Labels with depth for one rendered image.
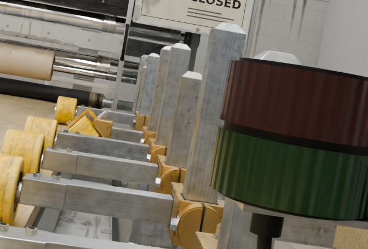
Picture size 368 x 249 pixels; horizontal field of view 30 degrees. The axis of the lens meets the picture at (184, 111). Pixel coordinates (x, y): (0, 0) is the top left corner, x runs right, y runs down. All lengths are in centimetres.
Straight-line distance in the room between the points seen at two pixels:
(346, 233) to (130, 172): 78
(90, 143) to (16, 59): 156
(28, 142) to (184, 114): 23
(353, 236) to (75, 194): 55
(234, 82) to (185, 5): 255
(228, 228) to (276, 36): 890
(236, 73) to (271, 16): 914
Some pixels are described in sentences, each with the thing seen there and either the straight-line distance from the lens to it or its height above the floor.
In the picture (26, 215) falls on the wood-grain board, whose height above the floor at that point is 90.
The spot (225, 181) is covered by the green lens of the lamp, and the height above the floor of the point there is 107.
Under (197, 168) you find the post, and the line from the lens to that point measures 75.
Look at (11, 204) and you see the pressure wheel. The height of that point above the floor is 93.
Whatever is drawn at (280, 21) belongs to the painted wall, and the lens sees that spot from 940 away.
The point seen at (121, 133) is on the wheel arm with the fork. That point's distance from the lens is 153.
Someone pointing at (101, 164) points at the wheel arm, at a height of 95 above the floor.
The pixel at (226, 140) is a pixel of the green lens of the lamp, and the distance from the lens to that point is 24.
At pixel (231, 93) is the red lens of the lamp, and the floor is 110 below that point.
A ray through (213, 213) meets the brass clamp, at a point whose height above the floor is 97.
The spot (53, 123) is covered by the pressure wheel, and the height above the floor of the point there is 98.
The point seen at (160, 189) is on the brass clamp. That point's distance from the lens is 97.
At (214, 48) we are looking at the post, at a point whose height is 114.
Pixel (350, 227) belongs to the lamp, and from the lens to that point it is 25.
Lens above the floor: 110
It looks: 3 degrees down
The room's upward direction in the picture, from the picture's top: 10 degrees clockwise
